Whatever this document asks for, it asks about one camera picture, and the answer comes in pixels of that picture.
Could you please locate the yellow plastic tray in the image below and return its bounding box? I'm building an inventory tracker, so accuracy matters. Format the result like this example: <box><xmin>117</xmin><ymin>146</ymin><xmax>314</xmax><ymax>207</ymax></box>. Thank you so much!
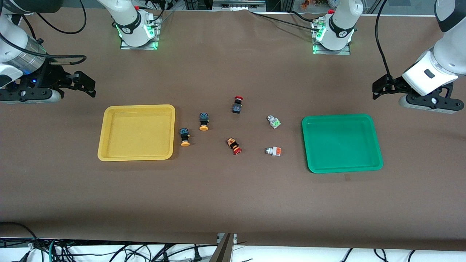
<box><xmin>97</xmin><ymin>104</ymin><xmax>176</xmax><ymax>162</ymax></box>

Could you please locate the green plastic tray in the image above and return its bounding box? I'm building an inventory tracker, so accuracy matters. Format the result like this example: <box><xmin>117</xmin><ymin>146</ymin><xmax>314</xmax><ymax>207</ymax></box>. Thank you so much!
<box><xmin>301</xmin><ymin>114</ymin><xmax>384</xmax><ymax>174</ymax></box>

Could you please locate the red button orange body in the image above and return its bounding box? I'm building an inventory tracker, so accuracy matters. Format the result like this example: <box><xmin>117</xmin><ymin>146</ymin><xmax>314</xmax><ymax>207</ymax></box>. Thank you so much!
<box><xmin>226</xmin><ymin>137</ymin><xmax>242</xmax><ymax>156</ymax></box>

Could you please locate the brown paper table cover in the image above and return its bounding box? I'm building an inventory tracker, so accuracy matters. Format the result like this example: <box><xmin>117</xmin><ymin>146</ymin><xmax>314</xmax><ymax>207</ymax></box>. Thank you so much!
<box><xmin>0</xmin><ymin>7</ymin><xmax>466</xmax><ymax>251</ymax></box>

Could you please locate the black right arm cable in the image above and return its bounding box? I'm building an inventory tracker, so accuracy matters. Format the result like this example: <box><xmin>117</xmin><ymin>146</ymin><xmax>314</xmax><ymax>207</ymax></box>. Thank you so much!
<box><xmin>0</xmin><ymin>0</ymin><xmax>87</xmax><ymax>66</ymax></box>

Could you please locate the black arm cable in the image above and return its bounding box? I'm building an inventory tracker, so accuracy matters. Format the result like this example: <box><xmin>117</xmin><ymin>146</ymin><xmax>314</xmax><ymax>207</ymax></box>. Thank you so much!
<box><xmin>374</xmin><ymin>0</ymin><xmax>396</xmax><ymax>83</ymax></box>
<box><xmin>0</xmin><ymin>0</ymin><xmax>87</xmax><ymax>66</ymax></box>

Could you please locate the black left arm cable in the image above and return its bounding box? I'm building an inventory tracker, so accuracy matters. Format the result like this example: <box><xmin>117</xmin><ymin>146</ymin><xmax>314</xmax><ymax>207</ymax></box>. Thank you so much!
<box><xmin>374</xmin><ymin>0</ymin><xmax>396</xmax><ymax>83</ymax></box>

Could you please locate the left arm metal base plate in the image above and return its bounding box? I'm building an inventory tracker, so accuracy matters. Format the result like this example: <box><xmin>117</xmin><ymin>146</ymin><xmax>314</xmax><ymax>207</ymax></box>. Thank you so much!
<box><xmin>311</xmin><ymin>18</ymin><xmax>352</xmax><ymax>56</ymax></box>

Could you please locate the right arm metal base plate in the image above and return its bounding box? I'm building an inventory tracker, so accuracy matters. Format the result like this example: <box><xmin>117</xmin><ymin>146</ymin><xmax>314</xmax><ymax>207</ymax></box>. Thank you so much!
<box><xmin>120</xmin><ymin>11</ymin><xmax>163</xmax><ymax>51</ymax></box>

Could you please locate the short black base cable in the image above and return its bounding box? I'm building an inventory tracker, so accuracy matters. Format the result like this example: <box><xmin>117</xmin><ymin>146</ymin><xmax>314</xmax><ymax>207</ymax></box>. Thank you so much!
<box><xmin>289</xmin><ymin>10</ymin><xmax>321</xmax><ymax>21</ymax></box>

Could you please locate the long black base cable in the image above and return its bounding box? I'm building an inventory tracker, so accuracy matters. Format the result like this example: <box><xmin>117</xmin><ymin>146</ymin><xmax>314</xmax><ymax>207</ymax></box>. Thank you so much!
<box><xmin>249</xmin><ymin>10</ymin><xmax>321</xmax><ymax>32</ymax></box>

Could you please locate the black looping floor cable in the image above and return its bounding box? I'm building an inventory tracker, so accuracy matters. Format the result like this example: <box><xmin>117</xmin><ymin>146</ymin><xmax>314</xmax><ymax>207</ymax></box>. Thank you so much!
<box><xmin>0</xmin><ymin>222</ymin><xmax>41</xmax><ymax>257</ymax></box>

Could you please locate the teal floor cable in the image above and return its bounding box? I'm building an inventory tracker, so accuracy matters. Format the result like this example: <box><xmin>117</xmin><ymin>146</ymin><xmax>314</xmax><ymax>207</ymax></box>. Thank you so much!
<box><xmin>48</xmin><ymin>239</ymin><xmax>59</xmax><ymax>262</ymax></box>

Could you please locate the silver aluminium frame rail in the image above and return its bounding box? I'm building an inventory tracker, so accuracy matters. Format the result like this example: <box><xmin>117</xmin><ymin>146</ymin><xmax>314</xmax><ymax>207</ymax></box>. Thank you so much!
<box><xmin>213</xmin><ymin>0</ymin><xmax>267</xmax><ymax>12</ymax></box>

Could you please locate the black floor cable with plug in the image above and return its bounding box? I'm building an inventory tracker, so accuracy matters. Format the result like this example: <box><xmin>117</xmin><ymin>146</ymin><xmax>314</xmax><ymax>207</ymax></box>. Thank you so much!
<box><xmin>160</xmin><ymin>245</ymin><xmax>204</xmax><ymax>262</ymax></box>

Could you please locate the metal table frame beam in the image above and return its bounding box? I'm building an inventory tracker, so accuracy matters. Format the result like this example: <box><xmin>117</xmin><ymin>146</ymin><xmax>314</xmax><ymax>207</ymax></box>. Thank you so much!
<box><xmin>209</xmin><ymin>233</ymin><xmax>238</xmax><ymax>262</ymax></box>

